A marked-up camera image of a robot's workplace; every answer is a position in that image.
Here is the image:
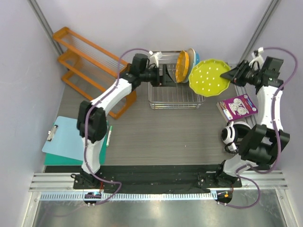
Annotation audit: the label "green dotted plate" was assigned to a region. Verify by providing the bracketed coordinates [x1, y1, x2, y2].
[188, 59, 231, 97]

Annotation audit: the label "light blue clipboard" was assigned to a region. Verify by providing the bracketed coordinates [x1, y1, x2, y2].
[42, 116, 84, 161]

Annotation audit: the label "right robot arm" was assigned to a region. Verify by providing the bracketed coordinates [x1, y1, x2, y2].
[214, 57, 290, 187]

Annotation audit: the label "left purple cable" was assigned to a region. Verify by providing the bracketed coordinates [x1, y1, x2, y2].
[84, 48, 153, 206]

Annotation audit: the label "cream and blue plate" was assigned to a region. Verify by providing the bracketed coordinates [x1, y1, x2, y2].
[187, 48, 196, 73]

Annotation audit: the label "orange dotted plate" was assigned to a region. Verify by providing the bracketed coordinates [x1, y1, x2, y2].
[175, 51, 189, 83]

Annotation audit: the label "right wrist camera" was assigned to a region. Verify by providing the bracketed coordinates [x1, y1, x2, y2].
[249, 47, 264, 70]

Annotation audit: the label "white headphones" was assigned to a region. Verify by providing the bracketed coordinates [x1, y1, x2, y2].
[221, 121, 251, 155]

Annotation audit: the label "blue dotted plate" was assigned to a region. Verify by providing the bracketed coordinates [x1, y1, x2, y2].
[188, 50, 200, 66]

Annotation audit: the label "green white marker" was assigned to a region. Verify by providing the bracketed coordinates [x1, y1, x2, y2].
[106, 125, 113, 147]

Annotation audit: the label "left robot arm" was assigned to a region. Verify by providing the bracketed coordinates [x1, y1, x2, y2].
[72, 52, 175, 189]

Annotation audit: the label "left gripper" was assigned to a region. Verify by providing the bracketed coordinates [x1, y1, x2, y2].
[140, 65, 177, 87]

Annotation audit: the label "metal wire dish rack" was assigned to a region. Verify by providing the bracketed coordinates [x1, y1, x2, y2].
[148, 51, 205, 109]

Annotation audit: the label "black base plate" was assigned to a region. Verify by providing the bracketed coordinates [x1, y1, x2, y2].
[45, 164, 242, 194]

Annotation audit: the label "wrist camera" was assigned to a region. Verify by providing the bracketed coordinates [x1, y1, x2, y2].
[249, 47, 264, 70]
[149, 51, 163, 68]

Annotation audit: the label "purple book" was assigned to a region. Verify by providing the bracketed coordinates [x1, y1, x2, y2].
[217, 94, 258, 122]

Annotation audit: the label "green folder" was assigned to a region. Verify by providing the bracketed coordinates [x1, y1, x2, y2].
[44, 120, 110, 166]

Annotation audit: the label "orange wooden shelf rack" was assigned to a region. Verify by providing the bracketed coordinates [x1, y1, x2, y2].
[52, 26, 138, 120]

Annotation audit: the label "black cable bundle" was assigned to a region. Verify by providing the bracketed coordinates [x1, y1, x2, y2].
[224, 144, 239, 156]

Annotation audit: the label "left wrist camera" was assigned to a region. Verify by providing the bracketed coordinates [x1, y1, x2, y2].
[149, 51, 163, 68]

